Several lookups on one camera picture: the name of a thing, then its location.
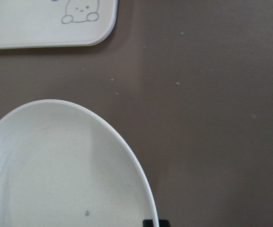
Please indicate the cream rectangular tray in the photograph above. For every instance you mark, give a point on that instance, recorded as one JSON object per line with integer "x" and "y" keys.
{"x": 55, "y": 23}

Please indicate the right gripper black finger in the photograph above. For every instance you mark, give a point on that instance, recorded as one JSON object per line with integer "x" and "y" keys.
{"x": 163, "y": 223}

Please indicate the white round plate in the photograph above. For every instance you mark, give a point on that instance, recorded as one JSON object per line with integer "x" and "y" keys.
{"x": 61, "y": 165}

